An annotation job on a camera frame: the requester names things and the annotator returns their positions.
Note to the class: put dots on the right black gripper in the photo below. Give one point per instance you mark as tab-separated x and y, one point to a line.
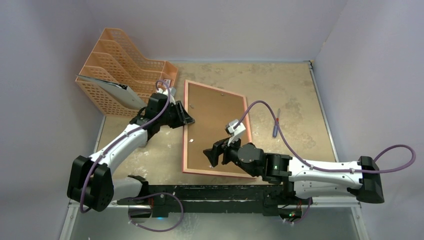
224	151

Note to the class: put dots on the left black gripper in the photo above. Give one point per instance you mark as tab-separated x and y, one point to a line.
179	121

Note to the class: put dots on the pink picture frame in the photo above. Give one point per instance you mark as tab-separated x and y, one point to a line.
212	109

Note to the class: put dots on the blue red screwdriver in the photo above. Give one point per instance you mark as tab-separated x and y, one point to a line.
276	124

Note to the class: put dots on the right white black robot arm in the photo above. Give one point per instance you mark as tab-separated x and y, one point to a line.
302	179

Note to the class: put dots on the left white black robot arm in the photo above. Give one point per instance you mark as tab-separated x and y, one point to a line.
91	183

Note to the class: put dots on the grey folder in organizer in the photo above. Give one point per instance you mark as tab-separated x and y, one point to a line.
120	92

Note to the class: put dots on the orange plastic file organizer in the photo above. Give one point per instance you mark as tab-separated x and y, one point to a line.
118	78

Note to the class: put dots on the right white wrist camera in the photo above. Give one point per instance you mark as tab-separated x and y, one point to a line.
235	129

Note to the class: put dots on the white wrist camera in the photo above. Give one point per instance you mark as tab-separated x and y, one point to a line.
235	129
169	93

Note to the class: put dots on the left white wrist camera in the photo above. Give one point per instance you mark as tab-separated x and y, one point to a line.
169	93

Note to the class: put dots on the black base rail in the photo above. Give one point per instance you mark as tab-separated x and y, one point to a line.
266	199

